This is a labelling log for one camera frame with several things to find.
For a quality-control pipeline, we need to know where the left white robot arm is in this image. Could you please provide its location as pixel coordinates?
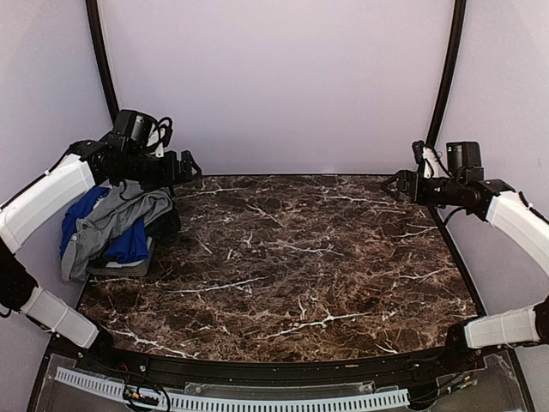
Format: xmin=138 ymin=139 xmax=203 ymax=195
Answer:
xmin=1 ymin=109 xmax=202 ymax=374

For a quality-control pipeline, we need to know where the black curved front rail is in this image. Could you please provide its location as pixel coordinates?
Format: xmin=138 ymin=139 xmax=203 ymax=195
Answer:
xmin=46 ymin=330 xmax=511 ymax=391

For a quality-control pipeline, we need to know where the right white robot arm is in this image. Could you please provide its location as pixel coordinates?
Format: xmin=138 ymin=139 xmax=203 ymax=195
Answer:
xmin=382 ymin=141 xmax=548 ymax=373

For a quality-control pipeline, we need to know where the white slotted cable duct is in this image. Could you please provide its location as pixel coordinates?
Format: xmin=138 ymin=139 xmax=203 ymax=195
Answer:
xmin=54 ymin=367 xmax=410 ymax=411

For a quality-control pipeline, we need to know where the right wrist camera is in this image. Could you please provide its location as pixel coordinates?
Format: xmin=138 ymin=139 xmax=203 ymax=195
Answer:
xmin=412 ymin=141 xmax=443 ymax=179

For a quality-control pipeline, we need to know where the blue printed t-shirt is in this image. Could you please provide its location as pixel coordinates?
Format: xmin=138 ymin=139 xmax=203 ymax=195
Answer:
xmin=59 ymin=187 xmax=148 ymax=264

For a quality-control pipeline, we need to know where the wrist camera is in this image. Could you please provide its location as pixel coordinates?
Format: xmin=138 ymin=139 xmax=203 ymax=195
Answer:
xmin=146 ymin=117 xmax=173 ymax=158
xmin=412 ymin=141 xmax=443 ymax=179

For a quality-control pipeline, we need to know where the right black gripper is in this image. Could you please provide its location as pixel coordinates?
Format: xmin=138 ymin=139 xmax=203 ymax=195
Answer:
xmin=381 ymin=169 xmax=464 ymax=207

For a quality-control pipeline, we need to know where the black garment in basket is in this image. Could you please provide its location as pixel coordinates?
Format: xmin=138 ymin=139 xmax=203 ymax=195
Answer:
xmin=145 ymin=205 xmax=181 ymax=243

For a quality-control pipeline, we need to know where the left black frame post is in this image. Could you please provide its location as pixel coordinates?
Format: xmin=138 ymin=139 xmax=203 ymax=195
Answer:
xmin=85 ymin=0 xmax=119 ymax=124

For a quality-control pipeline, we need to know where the right black frame post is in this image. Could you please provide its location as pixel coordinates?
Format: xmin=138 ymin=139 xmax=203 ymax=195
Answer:
xmin=425 ymin=0 xmax=467 ymax=147

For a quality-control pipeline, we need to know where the black frame post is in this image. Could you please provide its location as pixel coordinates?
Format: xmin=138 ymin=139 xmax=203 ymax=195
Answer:
xmin=425 ymin=0 xmax=467 ymax=147
xmin=85 ymin=0 xmax=119 ymax=124

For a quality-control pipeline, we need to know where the grey laundry basket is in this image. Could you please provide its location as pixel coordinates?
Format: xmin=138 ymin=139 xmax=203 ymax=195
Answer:
xmin=87 ymin=237 xmax=154 ymax=277

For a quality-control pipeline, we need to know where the grey button shirt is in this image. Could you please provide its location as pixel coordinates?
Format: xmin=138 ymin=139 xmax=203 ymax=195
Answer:
xmin=60 ymin=181 xmax=173 ymax=281

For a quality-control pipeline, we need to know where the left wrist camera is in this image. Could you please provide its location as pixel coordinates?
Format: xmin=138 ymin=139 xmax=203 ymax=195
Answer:
xmin=146 ymin=117 xmax=173 ymax=158

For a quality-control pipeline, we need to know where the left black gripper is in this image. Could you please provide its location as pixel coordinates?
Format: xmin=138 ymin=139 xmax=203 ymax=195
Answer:
xmin=114 ymin=148 xmax=201 ymax=192

